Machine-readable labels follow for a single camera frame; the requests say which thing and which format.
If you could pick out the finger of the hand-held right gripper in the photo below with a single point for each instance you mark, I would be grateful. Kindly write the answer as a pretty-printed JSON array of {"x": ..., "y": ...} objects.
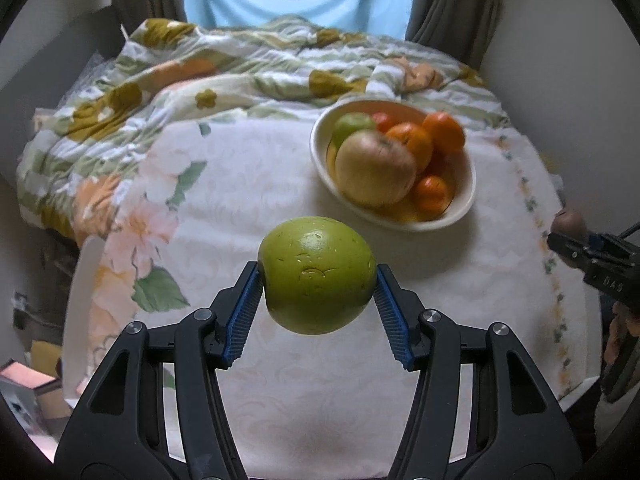
[
  {"x": 570, "y": 250},
  {"x": 615, "y": 247}
]

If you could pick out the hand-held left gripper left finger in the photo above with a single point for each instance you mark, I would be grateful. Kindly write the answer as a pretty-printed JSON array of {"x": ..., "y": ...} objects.
[{"x": 245, "y": 320}]

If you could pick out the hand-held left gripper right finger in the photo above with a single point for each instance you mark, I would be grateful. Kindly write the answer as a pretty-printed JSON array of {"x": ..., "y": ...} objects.
[{"x": 392, "y": 320}]

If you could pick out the brown kiwi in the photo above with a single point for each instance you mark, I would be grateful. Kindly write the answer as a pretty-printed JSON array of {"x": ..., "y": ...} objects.
[{"x": 571, "y": 222}]

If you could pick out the large green apple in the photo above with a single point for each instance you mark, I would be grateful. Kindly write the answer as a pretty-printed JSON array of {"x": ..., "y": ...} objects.
[{"x": 315, "y": 275}]

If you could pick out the cream ceramic bowl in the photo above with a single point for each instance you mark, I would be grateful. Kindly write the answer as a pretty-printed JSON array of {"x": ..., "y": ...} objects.
[{"x": 380, "y": 217}]

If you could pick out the small mandarin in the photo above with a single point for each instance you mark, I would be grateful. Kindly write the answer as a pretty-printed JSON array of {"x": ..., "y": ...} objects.
[{"x": 430, "y": 192}]

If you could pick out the yellow-red apple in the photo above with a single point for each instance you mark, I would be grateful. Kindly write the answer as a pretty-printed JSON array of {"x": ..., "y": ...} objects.
[{"x": 375, "y": 170}]

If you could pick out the large orange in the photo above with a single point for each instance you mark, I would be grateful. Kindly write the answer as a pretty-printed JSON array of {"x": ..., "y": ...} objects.
[
  {"x": 445, "y": 132},
  {"x": 415, "y": 142}
]

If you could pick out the small green apple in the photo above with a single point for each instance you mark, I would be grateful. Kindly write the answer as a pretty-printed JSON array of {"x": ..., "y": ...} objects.
[{"x": 350, "y": 127}]

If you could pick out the person's right hand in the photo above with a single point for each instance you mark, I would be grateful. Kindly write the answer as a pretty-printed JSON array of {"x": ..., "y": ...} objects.
[{"x": 620, "y": 330}]

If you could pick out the white floral tablecloth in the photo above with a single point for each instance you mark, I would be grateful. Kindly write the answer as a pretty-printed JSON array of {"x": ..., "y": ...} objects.
[{"x": 250, "y": 175}]

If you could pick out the red cherry tomato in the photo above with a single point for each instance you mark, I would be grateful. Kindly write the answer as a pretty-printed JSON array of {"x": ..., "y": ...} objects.
[{"x": 384, "y": 121}]

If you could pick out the cardboard box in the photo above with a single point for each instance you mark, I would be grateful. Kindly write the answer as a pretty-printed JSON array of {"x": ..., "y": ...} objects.
[{"x": 47, "y": 355}]

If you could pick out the pink topped box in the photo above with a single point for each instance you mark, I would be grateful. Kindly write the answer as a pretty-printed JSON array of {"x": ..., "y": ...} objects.
[{"x": 25, "y": 375}]

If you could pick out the floral striped blanket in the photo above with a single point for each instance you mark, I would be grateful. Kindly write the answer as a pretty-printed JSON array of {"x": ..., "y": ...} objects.
[{"x": 150, "y": 90}]

